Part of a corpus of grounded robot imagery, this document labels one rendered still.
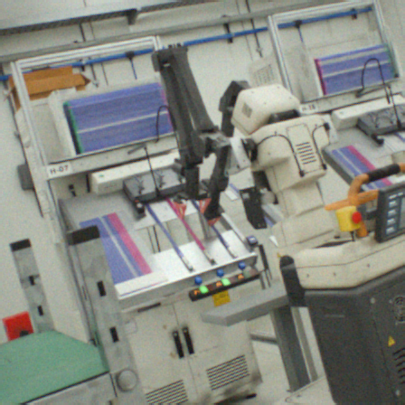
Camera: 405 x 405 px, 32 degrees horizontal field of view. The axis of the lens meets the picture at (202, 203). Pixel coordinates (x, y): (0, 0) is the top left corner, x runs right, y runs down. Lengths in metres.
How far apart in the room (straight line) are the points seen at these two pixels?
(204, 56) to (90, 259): 4.81
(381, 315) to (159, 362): 1.48
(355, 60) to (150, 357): 2.06
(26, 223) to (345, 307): 3.10
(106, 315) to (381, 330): 1.55
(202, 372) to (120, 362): 2.76
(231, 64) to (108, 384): 4.92
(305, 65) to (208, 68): 1.51
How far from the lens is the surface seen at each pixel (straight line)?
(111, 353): 0.77
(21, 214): 4.93
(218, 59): 5.56
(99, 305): 0.76
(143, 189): 3.46
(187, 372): 3.50
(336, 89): 4.15
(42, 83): 3.87
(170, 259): 3.20
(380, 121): 4.19
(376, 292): 2.22
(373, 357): 2.21
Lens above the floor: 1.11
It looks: 2 degrees down
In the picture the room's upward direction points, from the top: 15 degrees counter-clockwise
